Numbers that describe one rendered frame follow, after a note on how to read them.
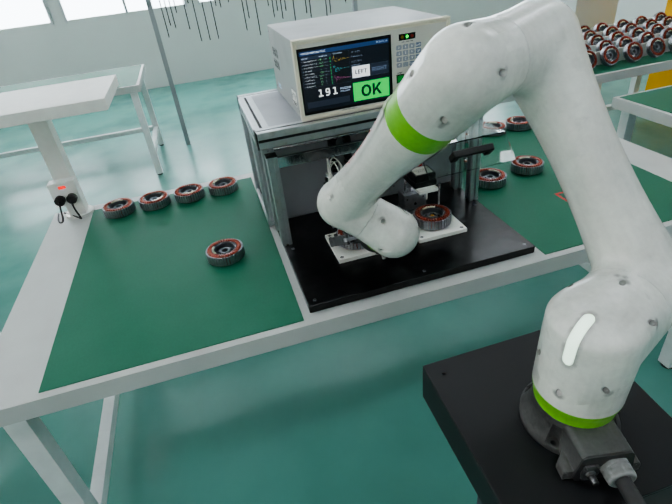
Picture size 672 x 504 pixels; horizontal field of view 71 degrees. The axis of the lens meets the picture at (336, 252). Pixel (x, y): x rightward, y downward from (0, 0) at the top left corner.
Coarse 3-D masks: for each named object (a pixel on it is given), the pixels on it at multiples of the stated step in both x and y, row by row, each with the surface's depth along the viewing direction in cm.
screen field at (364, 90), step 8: (368, 80) 129; (376, 80) 129; (384, 80) 130; (360, 88) 129; (368, 88) 130; (376, 88) 130; (384, 88) 131; (360, 96) 130; (368, 96) 131; (376, 96) 132
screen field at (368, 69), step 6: (354, 66) 126; (360, 66) 126; (366, 66) 127; (372, 66) 127; (378, 66) 128; (384, 66) 128; (354, 72) 126; (360, 72) 127; (366, 72) 127; (372, 72) 128; (378, 72) 128; (384, 72) 129
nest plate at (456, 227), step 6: (456, 222) 142; (420, 228) 141; (444, 228) 139; (450, 228) 139; (456, 228) 139; (462, 228) 138; (420, 234) 138; (426, 234) 138; (432, 234) 137; (438, 234) 137; (444, 234) 137; (450, 234) 138; (420, 240) 136; (426, 240) 136
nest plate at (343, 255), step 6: (330, 234) 143; (336, 246) 137; (336, 252) 134; (342, 252) 134; (348, 252) 134; (354, 252) 134; (360, 252) 133; (366, 252) 133; (372, 252) 133; (342, 258) 132; (348, 258) 132; (354, 258) 132; (360, 258) 133
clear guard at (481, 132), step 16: (480, 128) 126; (496, 128) 125; (448, 144) 119; (464, 144) 120; (480, 144) 120; (496, 144) 121; (432, 160) 118; (448, 160) 118; (464, 160) 119; (480, 160) 119; (496, 160) 120; (512, 160) 121; (432, 176) 117
